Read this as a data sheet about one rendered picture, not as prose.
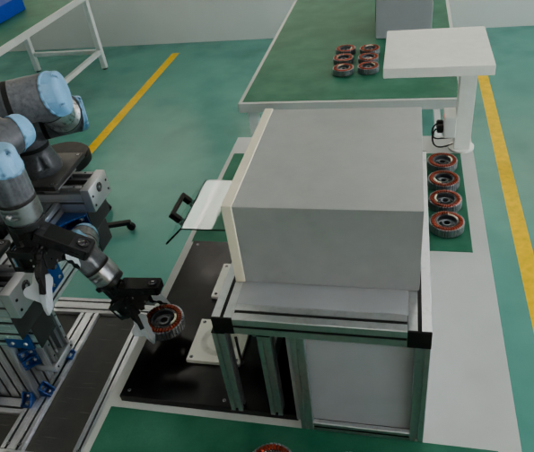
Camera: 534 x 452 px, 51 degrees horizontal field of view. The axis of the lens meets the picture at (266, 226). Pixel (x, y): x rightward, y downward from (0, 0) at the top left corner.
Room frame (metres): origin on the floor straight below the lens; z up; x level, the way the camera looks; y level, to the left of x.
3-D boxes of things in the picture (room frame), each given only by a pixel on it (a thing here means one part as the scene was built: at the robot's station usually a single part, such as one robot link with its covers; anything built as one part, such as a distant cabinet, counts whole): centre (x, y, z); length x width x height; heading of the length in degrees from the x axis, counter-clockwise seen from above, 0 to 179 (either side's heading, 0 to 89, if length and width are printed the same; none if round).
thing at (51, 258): (0.93, 0.48, 1.29); 0.09 x 0.08 x 0.12; 75
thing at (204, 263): (1.17, 0.13, 0.76); 0.64 x 0.47 x 0.02; 163
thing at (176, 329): (1.10, 0.32, 0.84); 0.11 x 0.11 x 0.04
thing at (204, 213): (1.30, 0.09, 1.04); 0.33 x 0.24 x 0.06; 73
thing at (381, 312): (1.08, -0.17, 1.09); 0.68 x 0.44 x 0.05; 163
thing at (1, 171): (0.93, 0.47, 1.45); 0.09 x 0.08 x 0.11; 67
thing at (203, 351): (1.06, 0.17, 0.78); 0.15 x 0.15 x 0.01; 73
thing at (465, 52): (1.87, -0.68, 0.98); 0.37 x 0.35 x 0.46; 163
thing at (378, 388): (0.75, -0.15, 0.91); 0.28 x 0.03 x 0.32; 73
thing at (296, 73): (3.39, -0.74, 0.37); 1.85 x 1.10 x 0.75; 163
